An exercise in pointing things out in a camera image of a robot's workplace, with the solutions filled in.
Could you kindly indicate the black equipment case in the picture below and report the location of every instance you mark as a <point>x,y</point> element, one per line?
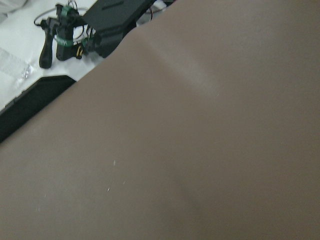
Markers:
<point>111,21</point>

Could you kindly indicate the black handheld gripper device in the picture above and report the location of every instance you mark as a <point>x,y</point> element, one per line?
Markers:
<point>65,25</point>

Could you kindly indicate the black flat panel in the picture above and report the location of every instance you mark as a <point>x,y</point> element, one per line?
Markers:
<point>31,101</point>

